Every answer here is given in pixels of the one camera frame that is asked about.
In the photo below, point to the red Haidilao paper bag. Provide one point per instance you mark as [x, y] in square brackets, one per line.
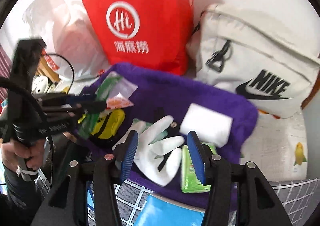
[146, 33]

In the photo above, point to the white Nike pouch bag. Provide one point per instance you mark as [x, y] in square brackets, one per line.
[254, 55]

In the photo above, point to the blue tissue pack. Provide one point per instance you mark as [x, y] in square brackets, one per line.
[138, 206]

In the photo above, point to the purple fleece cloth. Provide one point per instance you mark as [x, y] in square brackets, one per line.
[174, 94]

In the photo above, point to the person left hand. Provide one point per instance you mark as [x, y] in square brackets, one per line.
[13, 150]

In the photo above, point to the yellow black pouch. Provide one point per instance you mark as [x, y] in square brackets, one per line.
[107, 126]

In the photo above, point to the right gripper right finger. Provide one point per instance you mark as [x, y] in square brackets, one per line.
[198, 156]

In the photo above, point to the grey checked bed sheet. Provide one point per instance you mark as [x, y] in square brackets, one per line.
[249, 200]

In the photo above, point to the newspaper with mango print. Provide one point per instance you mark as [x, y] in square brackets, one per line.
[278, 147]

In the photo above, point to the green wet wipes pack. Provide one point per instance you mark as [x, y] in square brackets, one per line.
[189, 181]

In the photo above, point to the orange fruit print sachet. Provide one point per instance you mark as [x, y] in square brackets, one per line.
[118, 102]

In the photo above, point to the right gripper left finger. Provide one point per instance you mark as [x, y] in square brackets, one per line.
[129, 148]

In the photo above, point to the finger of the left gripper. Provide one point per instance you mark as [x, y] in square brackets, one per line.
[74, 99]
[94, 107]

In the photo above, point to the green white sachet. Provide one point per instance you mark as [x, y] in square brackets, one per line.
[111, 86]

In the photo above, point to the white Miniso plastic bag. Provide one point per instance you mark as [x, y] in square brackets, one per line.
[73, 50]

